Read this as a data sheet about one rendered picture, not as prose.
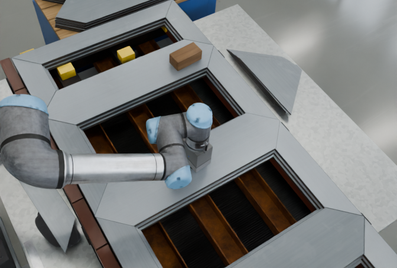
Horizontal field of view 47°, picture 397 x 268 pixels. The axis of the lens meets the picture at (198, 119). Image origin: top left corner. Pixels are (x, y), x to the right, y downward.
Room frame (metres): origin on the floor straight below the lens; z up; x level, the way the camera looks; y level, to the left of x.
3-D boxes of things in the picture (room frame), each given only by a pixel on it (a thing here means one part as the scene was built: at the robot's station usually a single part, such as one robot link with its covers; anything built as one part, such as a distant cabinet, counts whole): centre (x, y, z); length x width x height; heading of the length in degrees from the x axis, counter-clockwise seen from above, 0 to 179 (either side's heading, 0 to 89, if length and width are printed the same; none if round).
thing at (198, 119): (0.78, 0.00, 1.10); 0.09 x 0.08 x 0.11; 109
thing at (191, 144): (0.78, 0.00, 1.02); 0.08 x 0.08 x 0.05
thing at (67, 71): (1.19, 0.55, 0.79); 0.06 x 0.05 x 0.04; 127
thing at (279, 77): (1.32, -0.30, 0.77); 0.45 x 0.20 x 0.04; 37
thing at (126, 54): (1.31, 0.33, 0.79); 0.06 x 0.05 x 0.04; 127
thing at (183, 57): (1.26, 0.07, 0.87); 0.12 x 0.06 x 0.05; 132
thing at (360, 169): (1.20, -0.39, 0.74); 1.20 x 0.26 x 0.03; 37
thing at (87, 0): (1.75, 0.41, 0.82); 0.80 x 0.40 x 0.06; 127
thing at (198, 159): (0.79, -0.01, 0.94); 0.10 x 0.09 x 0.16; 133
